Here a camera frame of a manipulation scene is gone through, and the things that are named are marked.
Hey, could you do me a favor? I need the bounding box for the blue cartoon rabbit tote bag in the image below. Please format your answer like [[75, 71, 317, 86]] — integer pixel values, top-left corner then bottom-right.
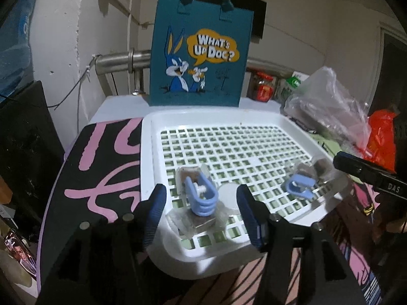
[[149, 0, 255, 107]]

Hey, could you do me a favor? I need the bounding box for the clear plastic bag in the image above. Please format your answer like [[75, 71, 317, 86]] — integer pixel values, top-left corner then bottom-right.
[[283, 67, 371, 143]]

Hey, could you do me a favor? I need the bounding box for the black wall screen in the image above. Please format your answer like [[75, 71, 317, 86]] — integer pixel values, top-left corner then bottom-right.
[[195, 0, 267, 43]]

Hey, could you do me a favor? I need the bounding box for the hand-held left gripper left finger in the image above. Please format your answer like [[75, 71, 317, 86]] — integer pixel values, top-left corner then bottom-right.
[[36, 183, 167, 305]]

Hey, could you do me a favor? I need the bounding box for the light blue clip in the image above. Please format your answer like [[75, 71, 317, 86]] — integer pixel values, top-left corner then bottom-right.
[[184, 173, 220, 218], [284, 173, 317, 199]]

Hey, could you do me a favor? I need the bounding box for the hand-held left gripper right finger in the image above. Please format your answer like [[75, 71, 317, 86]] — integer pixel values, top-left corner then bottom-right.
[[236, 184, 366, 305]]

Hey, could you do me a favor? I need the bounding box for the blue water jug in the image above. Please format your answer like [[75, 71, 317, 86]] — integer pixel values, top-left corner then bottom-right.
[[0, 0, 34, 93]]

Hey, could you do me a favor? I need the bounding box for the dark door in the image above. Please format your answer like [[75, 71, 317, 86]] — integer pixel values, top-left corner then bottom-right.
[[378, 22, 407, 115]]

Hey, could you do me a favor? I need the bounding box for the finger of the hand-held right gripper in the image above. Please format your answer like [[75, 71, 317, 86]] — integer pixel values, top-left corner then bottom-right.
[[332, 151, 397, 187]]

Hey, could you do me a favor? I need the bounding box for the red plastic bag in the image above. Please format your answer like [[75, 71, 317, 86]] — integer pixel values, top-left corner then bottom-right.
[[364, 109, 398, 174]]

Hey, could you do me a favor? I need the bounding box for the green and white carton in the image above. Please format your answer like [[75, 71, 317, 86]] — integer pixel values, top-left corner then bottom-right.
[[280, 71, 310, 102]]

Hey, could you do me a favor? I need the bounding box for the red labelled glass jar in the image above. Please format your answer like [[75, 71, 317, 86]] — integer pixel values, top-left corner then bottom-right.
[[253, 71, 275, 102]]

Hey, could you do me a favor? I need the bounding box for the black monitor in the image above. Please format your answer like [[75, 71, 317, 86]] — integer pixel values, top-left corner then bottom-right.
[[0, 80, 66, 220]]

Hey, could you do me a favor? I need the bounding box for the thin dark cable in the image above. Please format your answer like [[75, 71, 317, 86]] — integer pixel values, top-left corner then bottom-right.
[[48, 55, 99, 110]]

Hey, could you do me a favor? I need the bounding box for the white slotted plastic tray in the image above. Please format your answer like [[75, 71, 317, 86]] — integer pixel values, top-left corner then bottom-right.
[[140, 108, 348, 281]]

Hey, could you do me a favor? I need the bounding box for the metal rail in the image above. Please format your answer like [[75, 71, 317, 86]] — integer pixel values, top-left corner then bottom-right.
[[95, 48, 299, 96]]

